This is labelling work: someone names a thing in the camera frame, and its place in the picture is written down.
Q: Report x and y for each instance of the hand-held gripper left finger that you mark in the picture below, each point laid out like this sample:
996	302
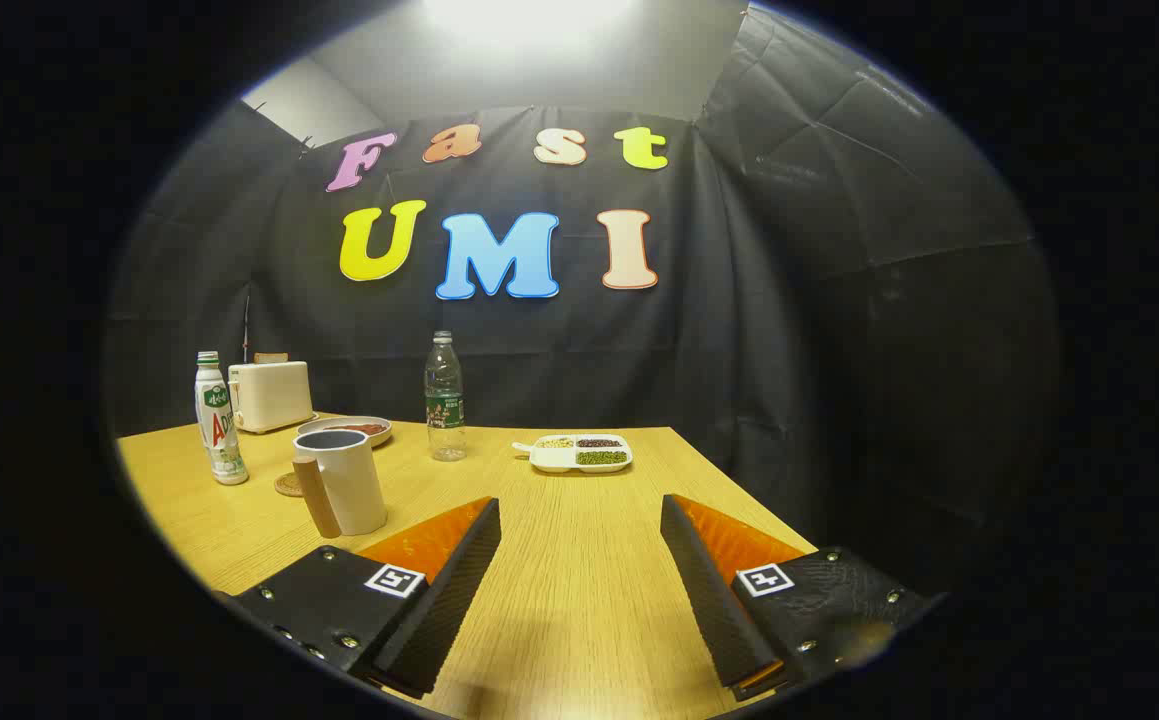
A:
449	590

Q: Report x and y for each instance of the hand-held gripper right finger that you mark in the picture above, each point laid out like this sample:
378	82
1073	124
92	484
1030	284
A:
709	590

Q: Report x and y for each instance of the round cork coaster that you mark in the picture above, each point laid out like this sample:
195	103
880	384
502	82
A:
286	486

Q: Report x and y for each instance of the white juice bottle green label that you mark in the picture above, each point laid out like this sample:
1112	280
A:
219	420

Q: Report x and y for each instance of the clear plastic water bottle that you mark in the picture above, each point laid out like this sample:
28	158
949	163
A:
445	400

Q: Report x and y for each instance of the wooden table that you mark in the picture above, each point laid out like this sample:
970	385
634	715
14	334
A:
579	540

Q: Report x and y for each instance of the white divided tray with beans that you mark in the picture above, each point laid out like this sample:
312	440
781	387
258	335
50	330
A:
549	459

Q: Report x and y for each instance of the round white plate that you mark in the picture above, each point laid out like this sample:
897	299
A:
385	437

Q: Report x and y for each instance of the red meat slices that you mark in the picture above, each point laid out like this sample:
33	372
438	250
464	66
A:
364	429

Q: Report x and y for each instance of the black backdrop cloth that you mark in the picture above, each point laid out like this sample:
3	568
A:
789	350

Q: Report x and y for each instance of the cream toaster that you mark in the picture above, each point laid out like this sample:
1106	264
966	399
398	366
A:
274	395

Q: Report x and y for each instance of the toast slice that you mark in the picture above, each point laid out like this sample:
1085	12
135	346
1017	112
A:
269	357

